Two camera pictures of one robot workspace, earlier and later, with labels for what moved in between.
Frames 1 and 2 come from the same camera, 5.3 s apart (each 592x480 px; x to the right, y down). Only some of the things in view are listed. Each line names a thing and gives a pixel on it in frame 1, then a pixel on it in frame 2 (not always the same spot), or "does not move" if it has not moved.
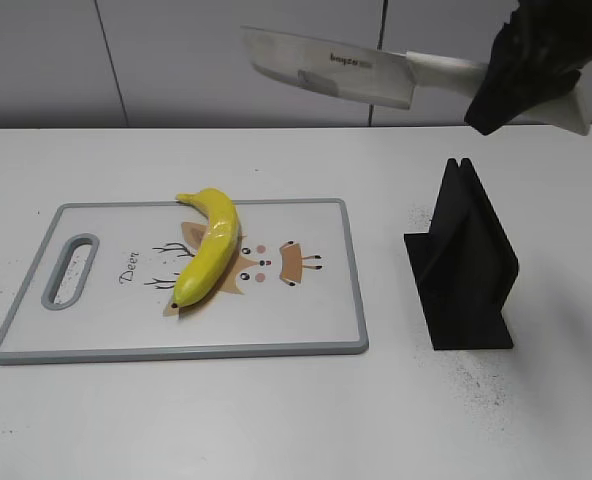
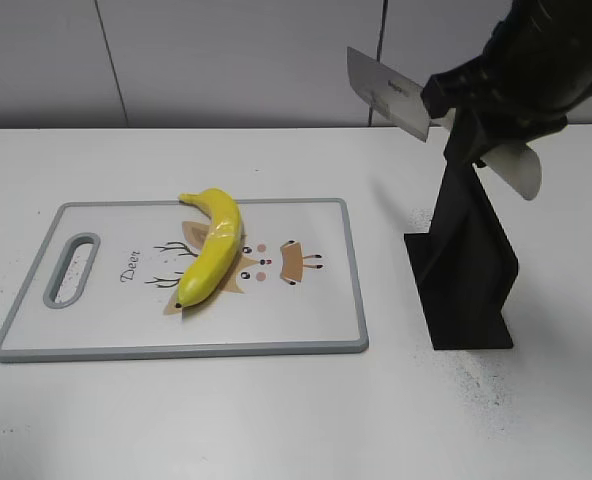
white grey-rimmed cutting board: x=100 y=286 does not move
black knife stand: x=464 y=267 does not move
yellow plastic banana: x=217 y=250 does not move
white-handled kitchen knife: x=384 y=76 → x=517 y=165
